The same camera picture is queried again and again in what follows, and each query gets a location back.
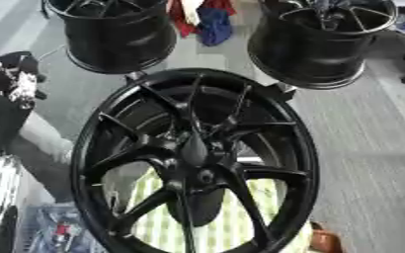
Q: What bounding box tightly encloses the large black spoked wheel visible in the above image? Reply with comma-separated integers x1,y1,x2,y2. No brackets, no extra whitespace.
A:
69,67,322,253

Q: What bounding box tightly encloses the black wheel rim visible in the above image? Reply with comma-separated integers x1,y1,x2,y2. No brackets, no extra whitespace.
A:
41,0,181,75
245,0,400,91

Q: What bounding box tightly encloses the blue cloth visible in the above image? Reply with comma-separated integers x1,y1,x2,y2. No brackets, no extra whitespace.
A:
196,7,236,47

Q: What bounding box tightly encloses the red cloth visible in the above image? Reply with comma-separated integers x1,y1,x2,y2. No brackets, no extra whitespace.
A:
166,0,239,39

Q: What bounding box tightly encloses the blue crate with tools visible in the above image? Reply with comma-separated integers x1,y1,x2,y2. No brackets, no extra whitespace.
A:
19,203,110,253

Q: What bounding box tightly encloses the black wheel stand bracket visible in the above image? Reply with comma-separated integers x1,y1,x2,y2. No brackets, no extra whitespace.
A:
273,82,299,102
122,70,149,84

